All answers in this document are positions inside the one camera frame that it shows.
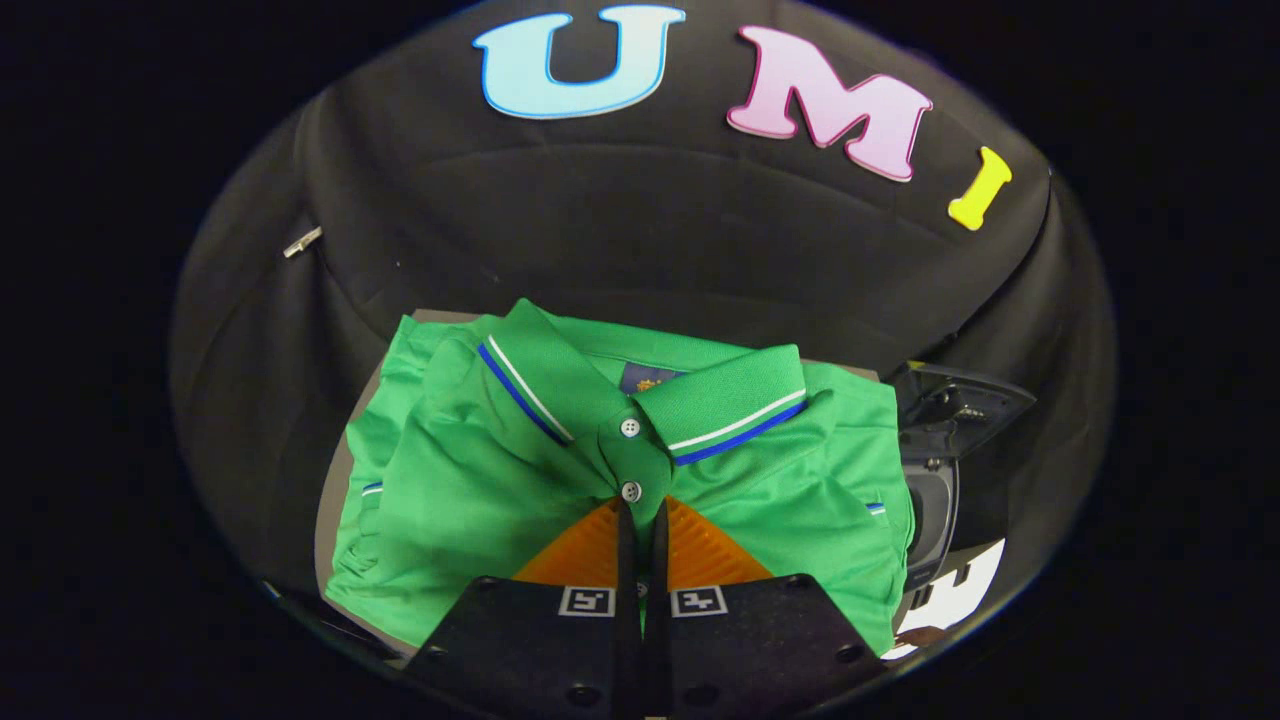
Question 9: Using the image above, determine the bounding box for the grey table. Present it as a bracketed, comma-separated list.
[265, 308, 881, 666]

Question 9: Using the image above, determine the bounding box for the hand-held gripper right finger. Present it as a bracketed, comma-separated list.
[643, 497, 887, 720]

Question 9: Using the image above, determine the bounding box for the dark grey washing machine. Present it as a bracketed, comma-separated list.
[893, 452, 967, 633]

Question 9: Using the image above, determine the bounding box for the white printed board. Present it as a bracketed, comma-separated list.
[885, 538, 1006, 661]

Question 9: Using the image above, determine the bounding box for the green polo shirt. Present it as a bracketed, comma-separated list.
[325, 298, 916, 659]

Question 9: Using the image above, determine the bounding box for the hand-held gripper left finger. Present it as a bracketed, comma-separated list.
[405, 497, 642, 720]

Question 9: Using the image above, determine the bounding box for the black backdrop cloth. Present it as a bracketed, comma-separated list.
[170, 0, 1116, 641]

